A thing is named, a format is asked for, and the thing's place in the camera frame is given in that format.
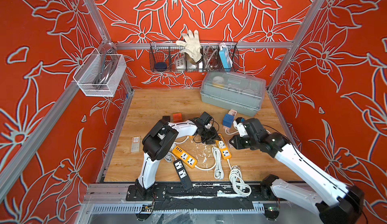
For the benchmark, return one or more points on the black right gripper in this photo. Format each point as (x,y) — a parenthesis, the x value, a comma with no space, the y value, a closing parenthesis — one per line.
(235,140)

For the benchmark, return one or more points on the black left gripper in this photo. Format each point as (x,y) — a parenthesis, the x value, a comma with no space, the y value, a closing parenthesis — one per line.
(213,138)

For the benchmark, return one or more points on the blue cube adapter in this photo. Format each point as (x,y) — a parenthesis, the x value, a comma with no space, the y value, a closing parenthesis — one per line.
(227,121)

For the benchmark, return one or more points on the yellow power strip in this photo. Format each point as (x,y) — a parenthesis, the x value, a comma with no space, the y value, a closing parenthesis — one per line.
(184,156)
(223,147)

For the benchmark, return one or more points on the pink power strip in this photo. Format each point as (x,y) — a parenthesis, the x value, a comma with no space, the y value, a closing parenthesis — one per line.
(233,113)

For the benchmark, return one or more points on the orange-red cube adapter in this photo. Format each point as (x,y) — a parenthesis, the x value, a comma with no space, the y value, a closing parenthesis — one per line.
(177,117)

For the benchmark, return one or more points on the small black cube adapter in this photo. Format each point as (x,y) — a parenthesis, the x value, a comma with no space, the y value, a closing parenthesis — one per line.
(166,118)

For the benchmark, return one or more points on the black power strip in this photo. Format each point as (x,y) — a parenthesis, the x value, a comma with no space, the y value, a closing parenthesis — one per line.
(183,175)

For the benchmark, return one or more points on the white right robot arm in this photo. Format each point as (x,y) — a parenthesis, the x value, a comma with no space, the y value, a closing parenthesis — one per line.
(332,200)

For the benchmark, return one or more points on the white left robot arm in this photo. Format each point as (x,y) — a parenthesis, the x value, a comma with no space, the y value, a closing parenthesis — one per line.
(160,139)

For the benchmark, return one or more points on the white socket in basket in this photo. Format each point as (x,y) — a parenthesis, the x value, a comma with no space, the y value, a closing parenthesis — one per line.
(180,63)

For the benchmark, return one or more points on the grey plastic storage box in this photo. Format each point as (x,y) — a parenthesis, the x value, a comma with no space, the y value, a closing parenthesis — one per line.
(234,91)

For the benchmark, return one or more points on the small transparent plastic card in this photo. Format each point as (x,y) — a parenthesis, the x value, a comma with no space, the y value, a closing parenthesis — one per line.
(135,147)

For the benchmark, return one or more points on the blue power bank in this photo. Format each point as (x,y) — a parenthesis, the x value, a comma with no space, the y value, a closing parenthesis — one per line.
(225,57)

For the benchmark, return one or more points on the white work glove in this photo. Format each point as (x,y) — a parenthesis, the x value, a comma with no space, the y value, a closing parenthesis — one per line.
(191,45)

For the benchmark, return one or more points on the dark round item in basket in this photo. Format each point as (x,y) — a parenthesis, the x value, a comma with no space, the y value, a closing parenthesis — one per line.
(160,66)

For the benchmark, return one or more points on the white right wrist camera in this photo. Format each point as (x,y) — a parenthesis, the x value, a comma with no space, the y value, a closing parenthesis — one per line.
(238,125)

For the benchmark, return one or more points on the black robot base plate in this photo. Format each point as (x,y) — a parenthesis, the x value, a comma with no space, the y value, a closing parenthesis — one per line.
(163,190)

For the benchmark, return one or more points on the black wire wall basket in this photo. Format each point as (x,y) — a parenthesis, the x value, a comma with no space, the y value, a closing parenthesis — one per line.
(208,56)

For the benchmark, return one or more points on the white wire wall basket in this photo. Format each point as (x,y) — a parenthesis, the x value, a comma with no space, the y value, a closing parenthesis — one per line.
(101,74)

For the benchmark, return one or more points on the aluminium frame post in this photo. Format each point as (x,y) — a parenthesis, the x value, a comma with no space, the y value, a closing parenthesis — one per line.
(97,19)

